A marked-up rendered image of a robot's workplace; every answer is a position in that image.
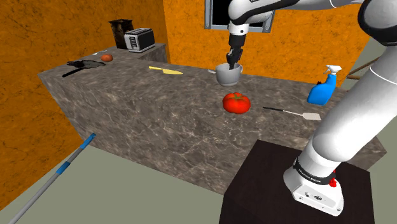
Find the silver toaster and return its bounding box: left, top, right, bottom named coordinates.
left=123, top=27, right=156, bottom=53

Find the yellow knife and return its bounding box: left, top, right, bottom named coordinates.
left=148, top=66, right=184, bottom=76

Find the grey pole with blue bands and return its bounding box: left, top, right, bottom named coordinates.
left=7, top=132, right=97, bottom=224

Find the black-handled white spatula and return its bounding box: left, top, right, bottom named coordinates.
left=262, top=106, right=322, bottom=122

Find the brown wooden stick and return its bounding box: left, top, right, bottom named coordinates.
left=345, top=56, right=381, bottom=81

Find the grey cup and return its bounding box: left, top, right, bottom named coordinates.
left=207, top=62, right=244, bottom=87

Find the dark robot stand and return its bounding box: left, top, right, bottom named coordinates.
left=218, top=139, right=376, bottom=224

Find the grey-framed dark window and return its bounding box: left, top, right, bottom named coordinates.
left=204, top=0, right=275, bottom=33

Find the black frying pan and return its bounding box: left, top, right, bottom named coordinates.
left=62, top=60, right=106, bottom=78

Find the blue spray bottle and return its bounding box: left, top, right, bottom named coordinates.
left=307, top=64, right=342, bottom=106

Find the red tomato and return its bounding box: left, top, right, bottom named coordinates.
left=222, top=92, right=251, bottom=115

